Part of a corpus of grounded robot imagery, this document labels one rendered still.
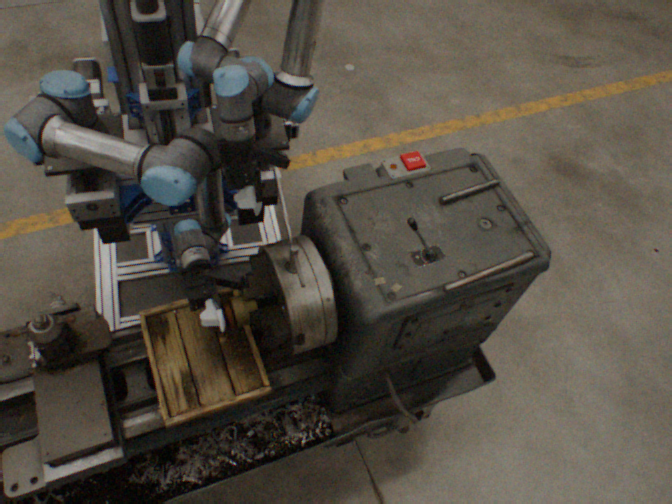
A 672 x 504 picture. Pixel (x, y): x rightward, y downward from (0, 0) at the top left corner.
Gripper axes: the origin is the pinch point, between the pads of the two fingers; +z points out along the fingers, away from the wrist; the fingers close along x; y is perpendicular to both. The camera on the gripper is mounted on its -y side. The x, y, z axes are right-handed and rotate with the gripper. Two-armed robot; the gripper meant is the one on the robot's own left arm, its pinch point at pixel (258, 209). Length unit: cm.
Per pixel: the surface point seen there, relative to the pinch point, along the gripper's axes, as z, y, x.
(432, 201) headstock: 8.6, -49.1, 3.1
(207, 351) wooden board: 45.4, 20.0, -5.6
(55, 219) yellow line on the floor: 69, 70, -165
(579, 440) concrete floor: 150, -130, 9
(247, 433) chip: 78, 14, 1
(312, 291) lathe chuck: 18.2, -7.4, 15.1
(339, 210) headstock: 6.7, -22.3, -1.1
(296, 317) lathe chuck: 22.9, -1.8, 17.5
